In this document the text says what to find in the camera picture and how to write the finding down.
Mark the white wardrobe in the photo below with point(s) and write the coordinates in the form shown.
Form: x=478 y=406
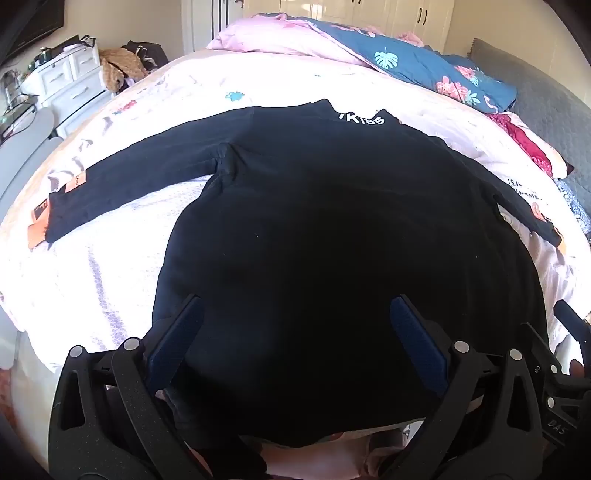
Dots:
x=369 y=11

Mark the person's pink clothing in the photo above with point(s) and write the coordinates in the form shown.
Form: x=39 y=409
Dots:
x=300 y=461

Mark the black bag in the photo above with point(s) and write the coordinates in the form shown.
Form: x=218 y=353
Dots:
x=150 y=53

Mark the blue floral quilt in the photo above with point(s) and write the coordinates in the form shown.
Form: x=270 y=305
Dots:
x=415 y=60

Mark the red patterned pillow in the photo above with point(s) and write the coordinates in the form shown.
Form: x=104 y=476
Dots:
x=531 y=143

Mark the black television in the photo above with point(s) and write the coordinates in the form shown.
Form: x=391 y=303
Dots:
x=32 y=23

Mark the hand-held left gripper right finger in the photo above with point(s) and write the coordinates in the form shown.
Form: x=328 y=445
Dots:
x=415 y=341

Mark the blue patterned pillow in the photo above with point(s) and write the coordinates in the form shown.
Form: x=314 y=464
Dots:
x=577 y=203

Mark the grey quilted headboard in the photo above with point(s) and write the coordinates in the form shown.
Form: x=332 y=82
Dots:
x=545 y=92

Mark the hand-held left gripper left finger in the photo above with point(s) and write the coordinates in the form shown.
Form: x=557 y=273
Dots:
x=178 y=339

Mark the black long-sleeve sweater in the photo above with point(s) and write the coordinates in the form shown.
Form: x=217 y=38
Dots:
x=323 y=207

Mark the light grey oval board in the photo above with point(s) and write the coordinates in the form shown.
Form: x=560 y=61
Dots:
x=23 y=152

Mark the strawberry bear printed bed sheet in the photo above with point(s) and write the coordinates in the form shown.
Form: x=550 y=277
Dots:
x=277 y=83

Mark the beige clothes pile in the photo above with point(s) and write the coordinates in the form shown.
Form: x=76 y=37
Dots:
x=121 y=69

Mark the white drawer cabinet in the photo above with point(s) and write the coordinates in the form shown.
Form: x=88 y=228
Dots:
x=69 y=87

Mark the pink pillow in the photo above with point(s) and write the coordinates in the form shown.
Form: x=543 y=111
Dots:
x=277 y=39

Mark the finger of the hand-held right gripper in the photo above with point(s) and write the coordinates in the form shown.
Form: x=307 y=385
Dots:
x=572 y=321
x=538 y=346

